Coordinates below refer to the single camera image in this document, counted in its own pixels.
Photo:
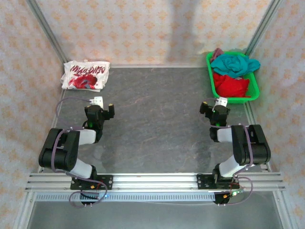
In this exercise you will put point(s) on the teal t-shirt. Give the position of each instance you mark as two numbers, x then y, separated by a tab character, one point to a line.
228	64

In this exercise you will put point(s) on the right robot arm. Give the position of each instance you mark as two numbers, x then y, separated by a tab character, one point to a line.
259	148

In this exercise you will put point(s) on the white t-shirt with red print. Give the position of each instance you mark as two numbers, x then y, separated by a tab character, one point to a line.
83	76

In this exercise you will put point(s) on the green plastic basket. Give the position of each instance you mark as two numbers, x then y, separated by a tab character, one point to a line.
254	86

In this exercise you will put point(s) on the mauve t-shirt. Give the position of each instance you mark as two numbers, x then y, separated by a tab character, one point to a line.
217	53

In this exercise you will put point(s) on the small circuit board with LED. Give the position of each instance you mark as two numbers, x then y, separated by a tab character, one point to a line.
234	193

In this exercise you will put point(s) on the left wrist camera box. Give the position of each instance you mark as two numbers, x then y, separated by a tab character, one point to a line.
97	101

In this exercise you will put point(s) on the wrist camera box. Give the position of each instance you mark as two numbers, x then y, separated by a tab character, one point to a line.
97	101
222	101

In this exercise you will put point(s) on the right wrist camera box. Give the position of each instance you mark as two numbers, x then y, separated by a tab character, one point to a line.
222	101

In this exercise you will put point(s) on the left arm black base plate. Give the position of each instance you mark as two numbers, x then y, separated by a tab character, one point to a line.
107	182

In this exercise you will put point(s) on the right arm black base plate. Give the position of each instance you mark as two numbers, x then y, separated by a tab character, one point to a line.
202	182

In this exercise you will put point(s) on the aluminium mounting rail beam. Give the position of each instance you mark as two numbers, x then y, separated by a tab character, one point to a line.
155	181

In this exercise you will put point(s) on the aluminium frame post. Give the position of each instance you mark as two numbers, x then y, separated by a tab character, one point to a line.
262	23
47	31

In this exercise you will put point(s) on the aluminium frame leg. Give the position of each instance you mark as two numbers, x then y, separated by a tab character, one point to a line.
282	212
23	212

